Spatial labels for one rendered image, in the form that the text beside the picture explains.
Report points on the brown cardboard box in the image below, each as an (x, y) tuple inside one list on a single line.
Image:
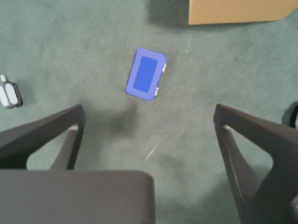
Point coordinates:
[(211, 11)]

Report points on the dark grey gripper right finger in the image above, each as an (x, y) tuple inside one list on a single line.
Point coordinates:
[(279, 190)]

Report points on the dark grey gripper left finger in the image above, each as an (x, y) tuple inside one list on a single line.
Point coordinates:
[(17, 144)]

